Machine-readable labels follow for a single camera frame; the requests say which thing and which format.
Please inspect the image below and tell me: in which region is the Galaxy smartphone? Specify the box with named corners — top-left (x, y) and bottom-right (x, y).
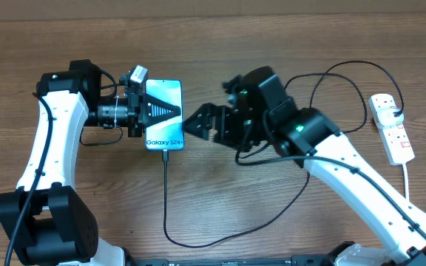
top-left (145, 79), bottom-right (185, 150)

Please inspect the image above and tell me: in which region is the black charger cable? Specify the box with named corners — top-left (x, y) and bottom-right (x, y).
top-left (161, 60), bottom-right (405, 249)

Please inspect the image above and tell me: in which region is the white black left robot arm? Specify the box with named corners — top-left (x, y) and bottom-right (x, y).
top-left (0, 59), bottom-right (184, 265)

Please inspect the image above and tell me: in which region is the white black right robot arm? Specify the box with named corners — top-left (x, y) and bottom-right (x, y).
top-left (183, 66), bottom-right (426, 265)

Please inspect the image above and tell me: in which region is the white charger adapter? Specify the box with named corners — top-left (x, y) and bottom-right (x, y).
top-left (376, 108), bottom-right (404, 129)

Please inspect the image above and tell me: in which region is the white power strip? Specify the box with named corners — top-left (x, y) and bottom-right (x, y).
top-left (369, 94), bottom-right (415, 166)

